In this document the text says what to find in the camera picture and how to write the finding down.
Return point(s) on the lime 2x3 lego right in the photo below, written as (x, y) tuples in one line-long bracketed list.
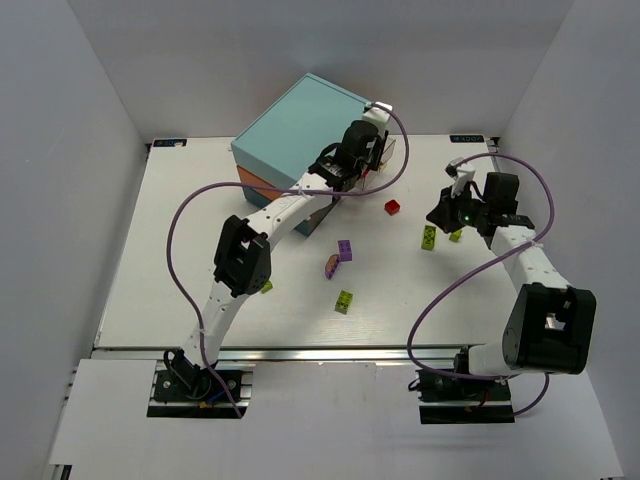
[(428, 237)]

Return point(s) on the small red lego brick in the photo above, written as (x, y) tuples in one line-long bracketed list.
[(392, 207)]

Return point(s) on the lime 2x2 lego left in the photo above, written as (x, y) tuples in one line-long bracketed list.
[(268, 287)]

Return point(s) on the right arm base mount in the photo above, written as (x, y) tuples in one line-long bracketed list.
[(448, 395)]

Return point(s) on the teal orange drawer cabinet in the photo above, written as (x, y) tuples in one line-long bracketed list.
[(279, 146)]

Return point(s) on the right blue label sticker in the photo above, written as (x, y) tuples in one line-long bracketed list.
[(467, 138)]

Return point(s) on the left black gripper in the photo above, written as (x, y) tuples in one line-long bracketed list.
[(377, 151)]

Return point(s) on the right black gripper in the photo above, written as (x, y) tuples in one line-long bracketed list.
[(447, 214)]

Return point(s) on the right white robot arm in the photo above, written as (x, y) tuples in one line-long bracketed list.
[(550, 326)]

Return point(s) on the purple curved patterned lego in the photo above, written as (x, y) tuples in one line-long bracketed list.
[(331, 266)]

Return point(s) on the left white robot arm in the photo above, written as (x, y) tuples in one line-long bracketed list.
[(242, 260)]

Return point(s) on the small lime lego right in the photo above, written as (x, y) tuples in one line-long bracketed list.
[(455, 236)]

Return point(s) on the clear drawer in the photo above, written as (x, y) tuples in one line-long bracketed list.
[(385, 160)]

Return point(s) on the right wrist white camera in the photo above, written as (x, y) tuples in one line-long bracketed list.
[(461, 172)]

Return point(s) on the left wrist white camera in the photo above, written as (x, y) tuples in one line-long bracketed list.
[(377, 114)]

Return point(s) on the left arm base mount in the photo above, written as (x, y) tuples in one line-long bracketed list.
[(181, 389)]

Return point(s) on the blue label sticker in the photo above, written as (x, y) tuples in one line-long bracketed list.
[(467, 138), (169, 143)]

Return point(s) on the wrist white camera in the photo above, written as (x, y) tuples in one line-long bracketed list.
[(461, 172), (377, 114)]

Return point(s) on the left blue label sticker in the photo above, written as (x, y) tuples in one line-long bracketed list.
[(169, 143)]

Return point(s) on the lime patterned lego centre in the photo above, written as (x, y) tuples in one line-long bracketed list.
[(343, 302)]

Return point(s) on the purple 2x3 lego brick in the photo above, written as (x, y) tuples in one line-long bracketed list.
[(345, 252)]

